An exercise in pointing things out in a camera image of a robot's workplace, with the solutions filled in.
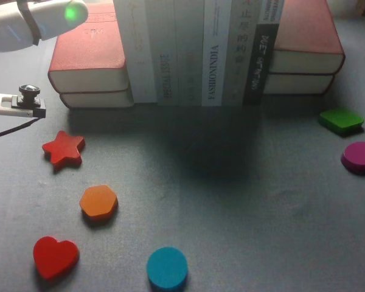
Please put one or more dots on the white book FASHIONINDIA spine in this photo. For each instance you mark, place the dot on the white book FASHIONINDIA spine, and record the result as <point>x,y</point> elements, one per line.
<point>216,30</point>

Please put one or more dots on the grey table cloth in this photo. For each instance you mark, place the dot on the grey table cloth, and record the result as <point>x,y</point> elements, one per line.
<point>231,213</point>

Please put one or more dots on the white book plain grey spine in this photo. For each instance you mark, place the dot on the white book plain grey spine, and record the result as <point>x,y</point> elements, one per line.
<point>190,61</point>

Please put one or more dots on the white book SPECIAL ISSUE spine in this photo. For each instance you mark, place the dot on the white book SPECIAL ISSUE spine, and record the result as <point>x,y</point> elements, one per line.
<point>167,61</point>

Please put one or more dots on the orange hexagon wooden block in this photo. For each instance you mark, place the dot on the orange hexagon wooden block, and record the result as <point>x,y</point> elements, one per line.
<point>97,200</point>

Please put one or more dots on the photo cover black spine book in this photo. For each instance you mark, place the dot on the photo cover black spine book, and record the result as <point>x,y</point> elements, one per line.
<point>258,61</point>

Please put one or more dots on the white book Chinese lettered spine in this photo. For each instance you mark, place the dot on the white book Chinese lettered spine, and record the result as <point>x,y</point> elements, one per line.
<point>240,45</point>

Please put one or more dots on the red star wooden block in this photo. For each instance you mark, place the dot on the red star wooden block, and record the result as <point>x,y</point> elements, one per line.
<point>64,149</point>

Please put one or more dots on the blue round wooden block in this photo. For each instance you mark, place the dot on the blue round wooden block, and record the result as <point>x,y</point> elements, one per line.
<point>167,267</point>

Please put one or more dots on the green wooden block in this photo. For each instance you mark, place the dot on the green wooden block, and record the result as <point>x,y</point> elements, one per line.
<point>339,118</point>

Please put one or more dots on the red heart wooden block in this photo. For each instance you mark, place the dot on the red heart wooden block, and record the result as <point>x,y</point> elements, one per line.
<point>53,257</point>

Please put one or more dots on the magenta round wooden block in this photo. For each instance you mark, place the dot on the magenta round wooden block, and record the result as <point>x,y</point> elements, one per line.
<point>360,155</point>

